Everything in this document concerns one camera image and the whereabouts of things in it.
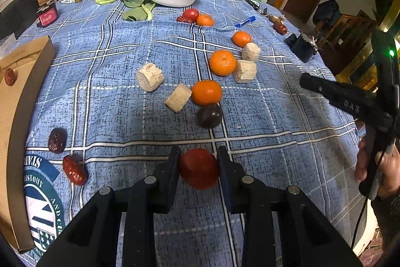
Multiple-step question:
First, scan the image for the shallow cardboard box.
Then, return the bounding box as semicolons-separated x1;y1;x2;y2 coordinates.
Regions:
0;35;56;253

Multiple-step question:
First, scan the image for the dark jar with pink label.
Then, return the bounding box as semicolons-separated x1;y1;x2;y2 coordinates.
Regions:
36;0;59;28

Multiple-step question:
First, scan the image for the orange tangerine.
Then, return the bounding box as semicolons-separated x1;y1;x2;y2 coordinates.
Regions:
232;31;252;48
191;80;223;107
196;14;215;27
209;49;237;77

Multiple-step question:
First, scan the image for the wooden chair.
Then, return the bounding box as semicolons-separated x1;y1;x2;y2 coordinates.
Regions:
319;14;379;74

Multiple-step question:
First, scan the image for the large red tomato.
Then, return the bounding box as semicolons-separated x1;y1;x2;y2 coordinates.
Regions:
179;148;220;190

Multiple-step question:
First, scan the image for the person's right hand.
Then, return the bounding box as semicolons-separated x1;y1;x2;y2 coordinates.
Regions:
354;139;400;199

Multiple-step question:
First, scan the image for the person's right forearm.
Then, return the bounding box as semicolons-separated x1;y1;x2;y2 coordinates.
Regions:
372;192;400;252

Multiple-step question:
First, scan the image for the dark purple plum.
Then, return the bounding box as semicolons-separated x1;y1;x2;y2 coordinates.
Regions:
197;104;223;129

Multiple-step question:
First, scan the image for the black device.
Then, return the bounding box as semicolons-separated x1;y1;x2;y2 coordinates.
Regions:
284;32;321;63

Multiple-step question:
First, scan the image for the blue plaid tablecloth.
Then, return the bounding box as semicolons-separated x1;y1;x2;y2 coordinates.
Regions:
17;0;372;267

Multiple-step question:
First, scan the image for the blue pen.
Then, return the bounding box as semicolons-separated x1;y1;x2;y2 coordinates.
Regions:
234;16;257;28

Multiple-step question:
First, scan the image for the green bok choy leaf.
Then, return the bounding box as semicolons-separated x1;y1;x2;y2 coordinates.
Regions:
122;1;156;22

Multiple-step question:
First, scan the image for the black cable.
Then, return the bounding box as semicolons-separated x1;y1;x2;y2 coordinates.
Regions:
350;196;369;250

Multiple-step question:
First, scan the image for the small red tomato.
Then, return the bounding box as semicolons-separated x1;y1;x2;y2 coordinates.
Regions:
182;8;200;22

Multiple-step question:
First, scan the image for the black bag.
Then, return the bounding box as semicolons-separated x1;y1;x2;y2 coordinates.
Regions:
312;0;341;33

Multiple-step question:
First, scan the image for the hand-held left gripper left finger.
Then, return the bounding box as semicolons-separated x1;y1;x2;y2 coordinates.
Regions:
37;146;182;267

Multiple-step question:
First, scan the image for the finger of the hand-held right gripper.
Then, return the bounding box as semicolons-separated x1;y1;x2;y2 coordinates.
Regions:
299;72;379;121

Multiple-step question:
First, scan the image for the dark red date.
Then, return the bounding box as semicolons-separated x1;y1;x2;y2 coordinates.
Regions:
47;128;68;154

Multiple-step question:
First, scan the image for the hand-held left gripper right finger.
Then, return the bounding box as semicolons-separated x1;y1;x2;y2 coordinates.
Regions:
217;146;363;267

